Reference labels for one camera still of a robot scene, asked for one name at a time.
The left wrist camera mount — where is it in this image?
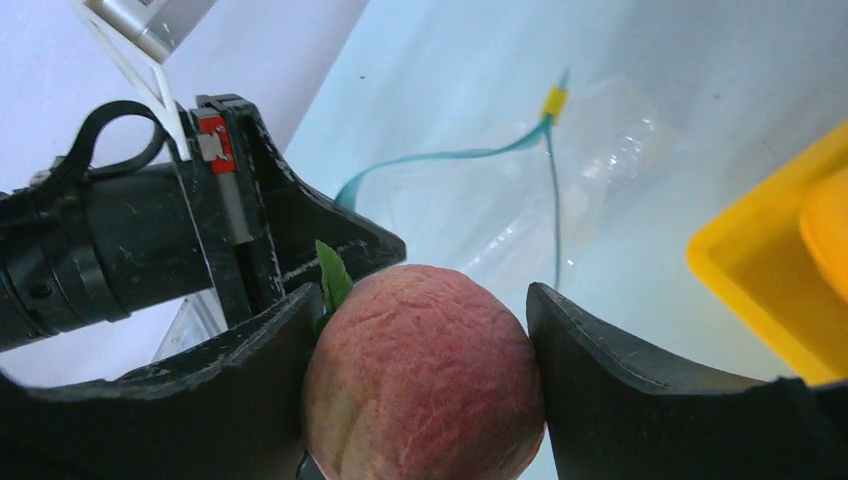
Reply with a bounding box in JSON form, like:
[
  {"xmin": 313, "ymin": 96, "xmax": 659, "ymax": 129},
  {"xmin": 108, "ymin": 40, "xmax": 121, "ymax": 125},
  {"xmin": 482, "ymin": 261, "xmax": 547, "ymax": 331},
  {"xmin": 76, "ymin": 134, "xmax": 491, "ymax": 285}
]
[{"xmin": 71, "ymin": 0, "xmax": 216, "ymax": 160}]

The peach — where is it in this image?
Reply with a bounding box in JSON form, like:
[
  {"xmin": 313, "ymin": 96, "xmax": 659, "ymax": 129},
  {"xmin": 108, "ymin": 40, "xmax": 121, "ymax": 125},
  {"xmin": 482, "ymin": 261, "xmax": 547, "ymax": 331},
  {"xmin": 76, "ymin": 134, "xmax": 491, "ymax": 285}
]
[{"xmin": 301, "ymin": 242, "xmax": 546, "ymax": 479}]

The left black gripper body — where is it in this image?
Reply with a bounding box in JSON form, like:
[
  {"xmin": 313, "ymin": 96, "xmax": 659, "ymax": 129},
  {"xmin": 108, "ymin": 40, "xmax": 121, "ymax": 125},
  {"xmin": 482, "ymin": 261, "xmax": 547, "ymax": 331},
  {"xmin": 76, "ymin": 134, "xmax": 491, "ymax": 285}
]
[{"xmin": 1, "ymin": 94, "xmax": 265, "ymax": 350}]

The yellow plastic tray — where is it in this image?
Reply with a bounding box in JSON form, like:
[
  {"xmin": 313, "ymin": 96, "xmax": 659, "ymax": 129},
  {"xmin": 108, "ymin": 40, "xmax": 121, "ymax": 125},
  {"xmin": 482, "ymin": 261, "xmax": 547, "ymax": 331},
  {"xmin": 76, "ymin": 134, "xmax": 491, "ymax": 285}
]
[{"xmin": 686, "ymin": 123, "xmax": 847, "ymax": 385}]

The clear zip top bag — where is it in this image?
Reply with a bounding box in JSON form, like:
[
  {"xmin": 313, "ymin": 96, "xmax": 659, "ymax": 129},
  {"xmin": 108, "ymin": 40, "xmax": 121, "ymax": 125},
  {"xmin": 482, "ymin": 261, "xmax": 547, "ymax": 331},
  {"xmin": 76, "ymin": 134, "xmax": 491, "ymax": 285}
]
[{"xmin": 152, "ymin": 66, "xmax": 684, "ymax": 362}]

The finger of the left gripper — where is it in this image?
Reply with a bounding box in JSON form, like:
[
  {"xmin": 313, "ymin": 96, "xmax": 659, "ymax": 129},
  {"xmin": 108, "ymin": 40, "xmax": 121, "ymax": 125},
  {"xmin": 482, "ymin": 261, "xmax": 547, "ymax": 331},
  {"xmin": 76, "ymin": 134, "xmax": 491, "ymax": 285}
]
[{"xmin": 235, "ymin": 99, "xmax": 406, "ymax": 312}]

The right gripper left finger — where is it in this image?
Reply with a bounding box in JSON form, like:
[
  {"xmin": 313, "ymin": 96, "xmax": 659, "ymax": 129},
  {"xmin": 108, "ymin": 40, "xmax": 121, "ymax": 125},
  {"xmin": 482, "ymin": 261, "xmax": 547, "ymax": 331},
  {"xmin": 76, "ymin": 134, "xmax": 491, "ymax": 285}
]
[{"xmin": 1, "ymin": 283, "xmax": 323, "ymax": 479}]

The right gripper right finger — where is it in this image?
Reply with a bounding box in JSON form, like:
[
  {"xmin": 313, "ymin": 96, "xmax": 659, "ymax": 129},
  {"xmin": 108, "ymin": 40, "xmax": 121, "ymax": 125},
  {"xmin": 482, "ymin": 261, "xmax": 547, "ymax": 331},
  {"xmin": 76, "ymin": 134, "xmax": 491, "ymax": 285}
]
[{"xmin": 526, "ymin": 283, "xmax": 847, "ymax": 479}]

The yellow bell pepper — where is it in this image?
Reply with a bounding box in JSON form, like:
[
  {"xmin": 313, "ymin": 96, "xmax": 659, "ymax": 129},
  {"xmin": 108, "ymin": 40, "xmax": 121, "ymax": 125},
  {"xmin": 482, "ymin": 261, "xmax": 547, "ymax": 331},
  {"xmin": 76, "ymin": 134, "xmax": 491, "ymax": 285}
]
[{"xmin": 799, "ymin": 168, "xmax": 847, "ymax": 303}]

